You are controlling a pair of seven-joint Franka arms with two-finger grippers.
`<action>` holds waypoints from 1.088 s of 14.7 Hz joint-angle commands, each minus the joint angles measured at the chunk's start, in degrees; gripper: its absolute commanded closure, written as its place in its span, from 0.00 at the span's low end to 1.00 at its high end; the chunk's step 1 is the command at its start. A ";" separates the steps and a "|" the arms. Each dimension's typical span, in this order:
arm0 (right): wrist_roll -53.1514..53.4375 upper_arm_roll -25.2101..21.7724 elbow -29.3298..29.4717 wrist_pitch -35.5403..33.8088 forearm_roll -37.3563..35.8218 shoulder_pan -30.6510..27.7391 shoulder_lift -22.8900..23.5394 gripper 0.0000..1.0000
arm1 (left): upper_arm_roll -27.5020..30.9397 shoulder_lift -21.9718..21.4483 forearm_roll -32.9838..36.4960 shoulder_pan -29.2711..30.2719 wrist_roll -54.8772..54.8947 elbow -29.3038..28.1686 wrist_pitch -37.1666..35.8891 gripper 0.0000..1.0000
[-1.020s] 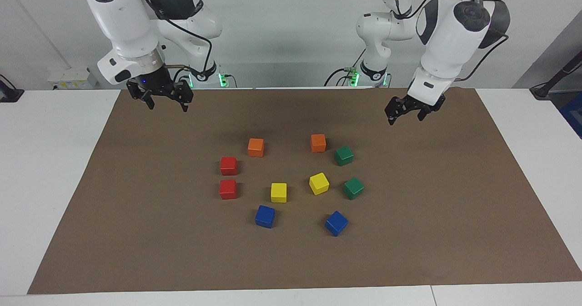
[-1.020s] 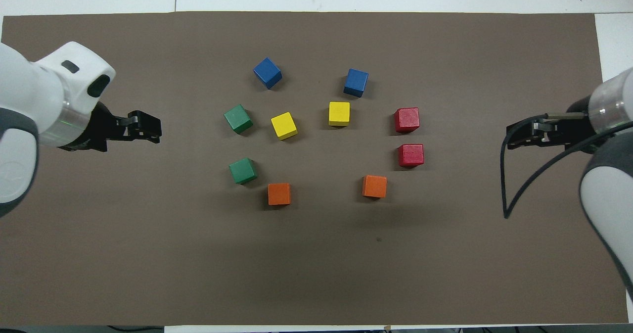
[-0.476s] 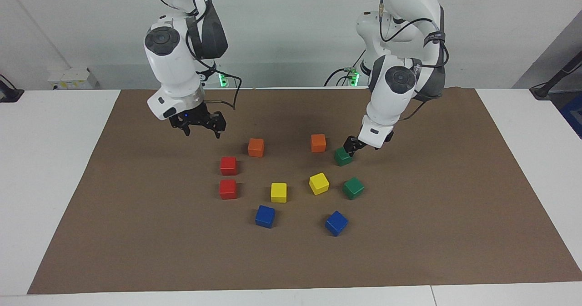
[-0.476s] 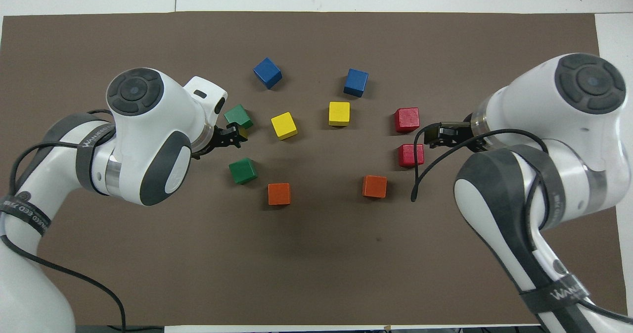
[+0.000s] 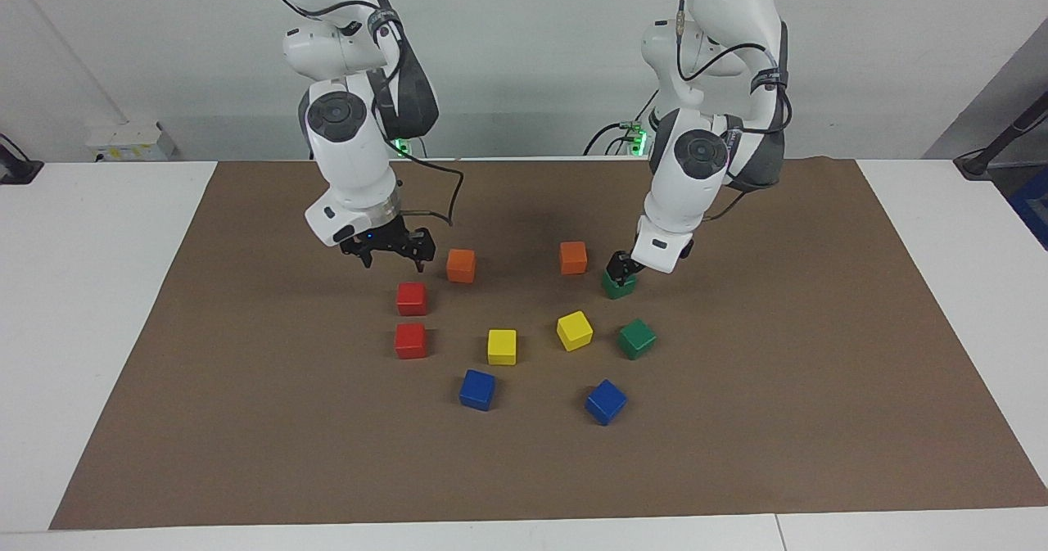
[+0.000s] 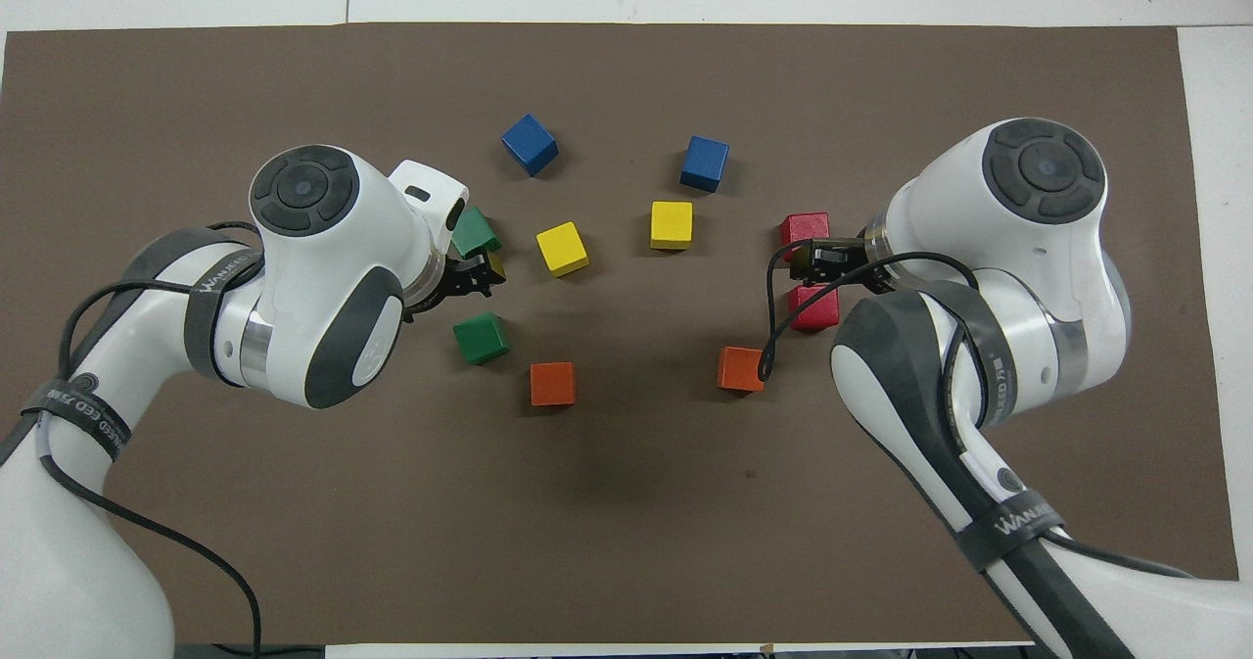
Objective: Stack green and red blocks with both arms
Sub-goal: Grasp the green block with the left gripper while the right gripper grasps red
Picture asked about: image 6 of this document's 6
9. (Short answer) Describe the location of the yellow wooden block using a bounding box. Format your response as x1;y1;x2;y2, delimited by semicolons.
650;201;694;251
535;221;591;278

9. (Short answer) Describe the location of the orange wooden block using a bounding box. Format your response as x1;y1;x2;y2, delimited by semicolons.
530;362;577;407
717;347;767;394

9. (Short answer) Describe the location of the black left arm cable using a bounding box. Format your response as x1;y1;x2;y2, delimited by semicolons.
39;220;265;659

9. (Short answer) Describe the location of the brown table mat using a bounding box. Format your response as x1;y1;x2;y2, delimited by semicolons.
0;21;1239;645

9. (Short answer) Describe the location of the blue wooden block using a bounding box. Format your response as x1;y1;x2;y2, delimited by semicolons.
679;135;731;194
501;114;560;177

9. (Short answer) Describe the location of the red wooden block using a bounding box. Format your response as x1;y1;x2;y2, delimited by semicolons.
780;212;831;251
789;285;841;333

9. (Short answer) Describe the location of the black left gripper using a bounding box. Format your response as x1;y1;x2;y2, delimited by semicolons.
403;251;507;325

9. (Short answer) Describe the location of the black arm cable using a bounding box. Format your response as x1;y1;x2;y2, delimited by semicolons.
39;220;265;659
759;238;1200;582

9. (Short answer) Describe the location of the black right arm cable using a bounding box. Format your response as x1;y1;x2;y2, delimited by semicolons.
759;238;1200;582

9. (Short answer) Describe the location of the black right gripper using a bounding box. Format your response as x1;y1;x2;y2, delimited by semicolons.
788;236;897;295

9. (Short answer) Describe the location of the green wooden block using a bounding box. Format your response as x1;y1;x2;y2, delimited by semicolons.
452;312;512;365
450;207;503;259

